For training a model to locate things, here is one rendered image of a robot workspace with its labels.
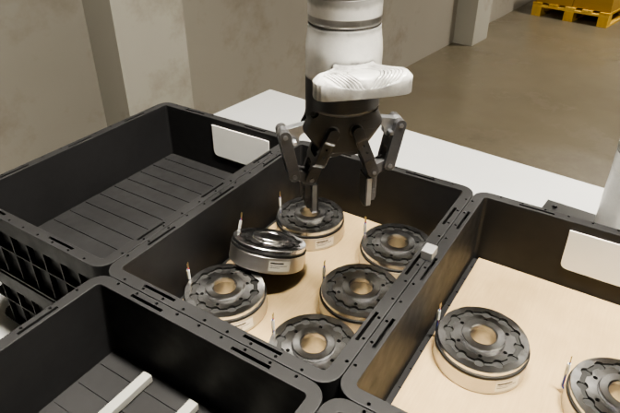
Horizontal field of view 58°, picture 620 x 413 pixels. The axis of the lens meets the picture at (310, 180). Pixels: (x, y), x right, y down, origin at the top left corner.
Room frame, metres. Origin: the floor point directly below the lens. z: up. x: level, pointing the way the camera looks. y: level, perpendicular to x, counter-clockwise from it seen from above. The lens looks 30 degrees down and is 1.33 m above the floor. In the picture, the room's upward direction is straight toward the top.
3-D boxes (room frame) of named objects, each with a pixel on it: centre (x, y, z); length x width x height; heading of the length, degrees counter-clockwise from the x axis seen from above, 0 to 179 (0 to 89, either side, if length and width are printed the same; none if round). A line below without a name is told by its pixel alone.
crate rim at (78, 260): (0.74, 0.25, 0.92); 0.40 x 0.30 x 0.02; 148
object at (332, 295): (0.54, -0.06, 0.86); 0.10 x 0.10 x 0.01
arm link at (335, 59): (0.51, -0.04, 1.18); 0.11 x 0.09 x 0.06; 14
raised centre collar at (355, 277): (0.54, -0.06, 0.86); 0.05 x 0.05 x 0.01
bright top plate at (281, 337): (0.44, 0.00, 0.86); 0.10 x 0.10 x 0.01
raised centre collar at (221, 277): (0.54, 0.11, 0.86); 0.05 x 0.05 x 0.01
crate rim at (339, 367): (0.58, 0.00, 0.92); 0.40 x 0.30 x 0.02; 148
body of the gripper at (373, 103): (0.53, -0.03, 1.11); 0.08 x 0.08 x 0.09
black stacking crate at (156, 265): (0.58, 0.00, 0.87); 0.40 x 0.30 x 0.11; 148
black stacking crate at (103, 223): (0.74, 0.25, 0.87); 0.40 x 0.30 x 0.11; 148
